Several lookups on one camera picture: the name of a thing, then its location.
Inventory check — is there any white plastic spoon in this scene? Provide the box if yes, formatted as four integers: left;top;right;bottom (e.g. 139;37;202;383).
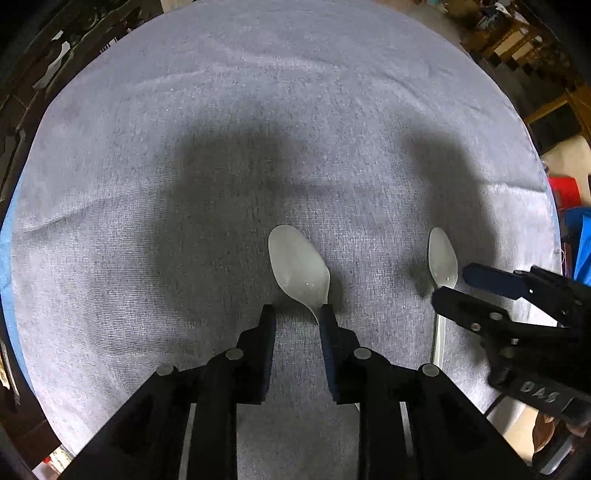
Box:
268;224;332;326
427;227;459;370

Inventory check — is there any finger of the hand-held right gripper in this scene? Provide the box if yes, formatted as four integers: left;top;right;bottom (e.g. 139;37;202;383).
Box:
431;286;578;344
462;262;591;326

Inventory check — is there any blue plastic object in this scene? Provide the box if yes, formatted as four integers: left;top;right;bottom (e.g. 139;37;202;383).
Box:
561;208;591;282

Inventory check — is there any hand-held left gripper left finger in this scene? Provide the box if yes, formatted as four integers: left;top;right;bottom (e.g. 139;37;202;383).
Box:
60;304;278;480

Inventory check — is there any person's right hand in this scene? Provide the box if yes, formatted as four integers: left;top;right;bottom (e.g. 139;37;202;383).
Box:
532;412;557;457

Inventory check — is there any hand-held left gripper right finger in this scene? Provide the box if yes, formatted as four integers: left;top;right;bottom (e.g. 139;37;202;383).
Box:
320;304;539;480

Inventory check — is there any wooden chair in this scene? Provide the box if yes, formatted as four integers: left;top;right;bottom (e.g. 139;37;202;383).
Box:
462;0;591;153

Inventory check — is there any grey table cloth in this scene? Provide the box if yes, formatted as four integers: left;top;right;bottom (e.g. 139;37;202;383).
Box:
10;0;561;480

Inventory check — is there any white plastic object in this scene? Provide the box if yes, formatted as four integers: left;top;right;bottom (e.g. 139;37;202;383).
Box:
540;137;591;204

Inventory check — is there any red box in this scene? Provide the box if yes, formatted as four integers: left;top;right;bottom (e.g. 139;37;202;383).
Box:
551;178;583;209

